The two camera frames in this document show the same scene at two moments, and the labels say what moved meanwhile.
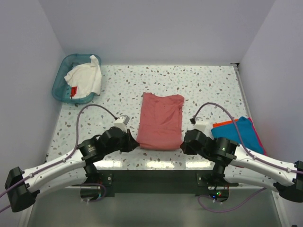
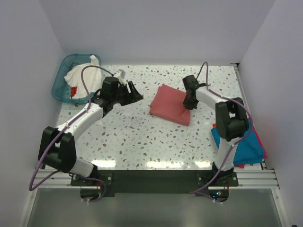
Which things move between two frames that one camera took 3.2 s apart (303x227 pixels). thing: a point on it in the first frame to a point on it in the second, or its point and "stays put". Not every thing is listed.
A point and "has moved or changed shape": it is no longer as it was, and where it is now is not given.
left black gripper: x=131 y=143 to x=133 y=96
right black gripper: x=185 y=149 to x=188 y=105
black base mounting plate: x=157 y=181 stays put
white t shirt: x=86 y=77 stays put
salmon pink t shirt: x=159 y=127 has moved or changed shape
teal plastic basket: x=60 y=89 stays put
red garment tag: x=74 y=91 stays put
